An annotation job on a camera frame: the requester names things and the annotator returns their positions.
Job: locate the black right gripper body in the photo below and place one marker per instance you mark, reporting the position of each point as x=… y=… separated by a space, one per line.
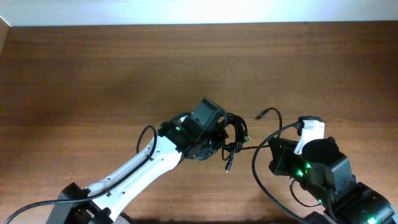
x=278 y=155

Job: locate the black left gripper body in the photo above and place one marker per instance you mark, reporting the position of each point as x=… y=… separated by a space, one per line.
x=212 y=140

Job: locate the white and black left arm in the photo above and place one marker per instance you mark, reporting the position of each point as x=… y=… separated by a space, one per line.
x=193 y=135

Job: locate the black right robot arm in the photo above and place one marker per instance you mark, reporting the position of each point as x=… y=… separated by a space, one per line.
x=325 y=172

